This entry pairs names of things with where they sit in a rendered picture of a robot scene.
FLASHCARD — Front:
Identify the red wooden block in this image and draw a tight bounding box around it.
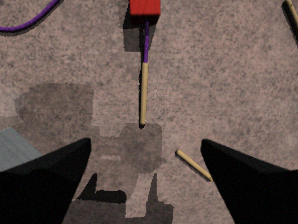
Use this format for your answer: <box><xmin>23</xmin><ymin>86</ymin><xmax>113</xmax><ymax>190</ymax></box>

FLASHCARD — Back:
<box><xmin>129</xmin><ymin>0</ymin><xmax>161</xmax><ymax>25</ymax></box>

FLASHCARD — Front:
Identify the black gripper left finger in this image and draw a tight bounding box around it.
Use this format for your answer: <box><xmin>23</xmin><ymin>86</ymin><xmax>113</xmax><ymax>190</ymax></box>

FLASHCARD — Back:
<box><xmin>0</xmin><ymin>138</ymin><xmax>92</xmax><ymax>224</ymax></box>

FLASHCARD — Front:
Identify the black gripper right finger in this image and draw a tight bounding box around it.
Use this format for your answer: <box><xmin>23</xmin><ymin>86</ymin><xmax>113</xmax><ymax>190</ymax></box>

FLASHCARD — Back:
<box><xmin>200</xmin><ymin>139</ymin><xmax>298</xmax><ymax>224</ymax></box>

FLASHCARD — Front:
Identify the olive-brown wooden stick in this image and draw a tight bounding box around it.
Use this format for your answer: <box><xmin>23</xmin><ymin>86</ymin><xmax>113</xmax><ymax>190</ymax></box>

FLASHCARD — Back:
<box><xmin>176</xmin><ymin>150</ymin><xmax>213</xmax><ymax>181</ymax></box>

